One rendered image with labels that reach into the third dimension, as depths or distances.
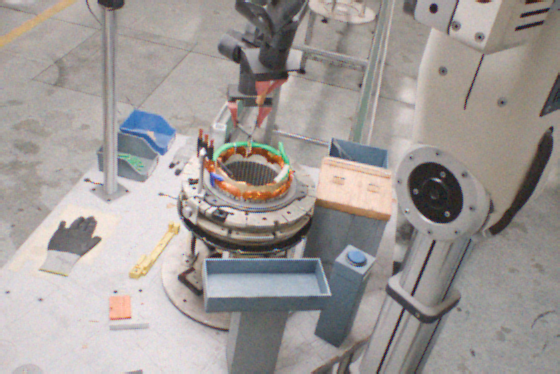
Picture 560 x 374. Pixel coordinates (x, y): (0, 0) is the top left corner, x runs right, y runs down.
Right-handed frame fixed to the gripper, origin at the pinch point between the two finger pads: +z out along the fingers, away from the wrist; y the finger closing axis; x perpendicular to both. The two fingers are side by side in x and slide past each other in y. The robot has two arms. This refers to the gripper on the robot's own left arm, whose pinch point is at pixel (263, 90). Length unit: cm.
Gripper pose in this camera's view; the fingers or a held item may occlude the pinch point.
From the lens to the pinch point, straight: 129.0
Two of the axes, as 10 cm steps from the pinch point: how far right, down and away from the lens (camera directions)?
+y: -9.2, 1.6, -3.6
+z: -2.2, 5.4, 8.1
